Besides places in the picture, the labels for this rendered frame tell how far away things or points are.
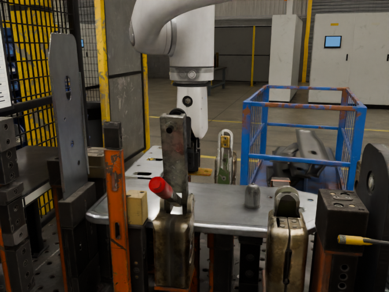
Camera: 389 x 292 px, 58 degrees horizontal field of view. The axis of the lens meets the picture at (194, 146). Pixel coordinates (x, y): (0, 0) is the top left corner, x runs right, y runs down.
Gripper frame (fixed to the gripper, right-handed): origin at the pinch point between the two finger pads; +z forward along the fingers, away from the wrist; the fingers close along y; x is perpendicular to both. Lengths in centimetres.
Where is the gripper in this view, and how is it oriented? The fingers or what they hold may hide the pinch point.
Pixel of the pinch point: (191, 159)
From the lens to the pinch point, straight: 71.9
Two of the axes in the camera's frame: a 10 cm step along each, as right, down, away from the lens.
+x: -9.9, -0.4, 1.6
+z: 0.0, 9.7, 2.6
